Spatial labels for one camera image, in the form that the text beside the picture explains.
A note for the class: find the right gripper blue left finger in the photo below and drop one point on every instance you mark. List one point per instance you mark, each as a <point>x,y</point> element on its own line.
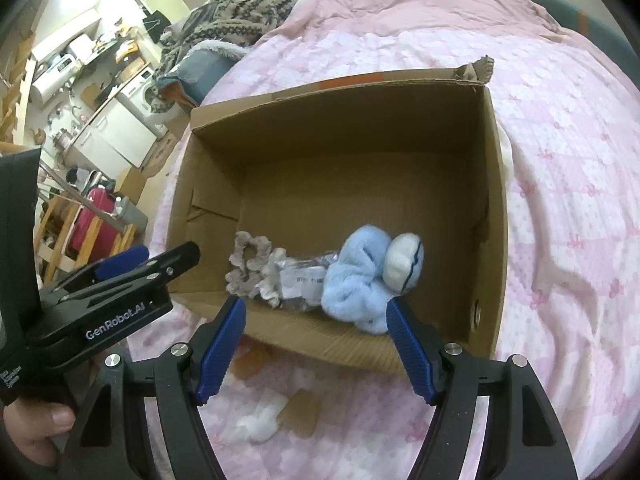
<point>214,344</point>

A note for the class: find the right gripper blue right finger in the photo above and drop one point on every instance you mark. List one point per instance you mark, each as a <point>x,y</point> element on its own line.
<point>417,346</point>

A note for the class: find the beige lace scrunchie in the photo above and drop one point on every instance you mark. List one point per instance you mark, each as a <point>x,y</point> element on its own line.
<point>250,255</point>

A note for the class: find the person's left hand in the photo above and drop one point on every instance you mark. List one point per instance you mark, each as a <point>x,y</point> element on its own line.
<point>32,423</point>

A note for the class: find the tan cylinder roll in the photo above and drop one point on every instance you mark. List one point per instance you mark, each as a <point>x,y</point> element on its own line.
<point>251,361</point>

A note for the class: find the light blue fluffy scrunchie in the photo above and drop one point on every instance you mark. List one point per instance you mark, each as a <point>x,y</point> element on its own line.
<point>354,290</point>

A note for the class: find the white blue ball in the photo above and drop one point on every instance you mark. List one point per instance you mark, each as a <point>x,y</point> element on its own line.
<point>403,263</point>

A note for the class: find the brown cardboard tube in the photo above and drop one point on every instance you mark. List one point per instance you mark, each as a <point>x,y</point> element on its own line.
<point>300,415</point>

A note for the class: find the clear plastic packet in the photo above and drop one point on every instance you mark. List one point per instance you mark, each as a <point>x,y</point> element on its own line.
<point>301,281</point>

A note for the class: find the wooden chair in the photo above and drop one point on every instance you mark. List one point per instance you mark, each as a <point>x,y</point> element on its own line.
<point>68,235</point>

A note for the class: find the grey container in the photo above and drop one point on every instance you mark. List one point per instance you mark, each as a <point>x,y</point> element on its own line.
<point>128,212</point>

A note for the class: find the cardboard box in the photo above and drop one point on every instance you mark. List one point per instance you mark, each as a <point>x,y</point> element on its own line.
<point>407,151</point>

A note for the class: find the white washing machine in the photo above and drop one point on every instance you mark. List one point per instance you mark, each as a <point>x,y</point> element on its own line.
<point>136,96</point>

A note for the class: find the patterned knit blanket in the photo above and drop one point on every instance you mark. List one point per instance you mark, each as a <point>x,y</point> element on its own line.
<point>231,27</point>

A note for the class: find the teal cushion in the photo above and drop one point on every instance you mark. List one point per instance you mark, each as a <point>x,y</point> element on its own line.
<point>613,44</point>

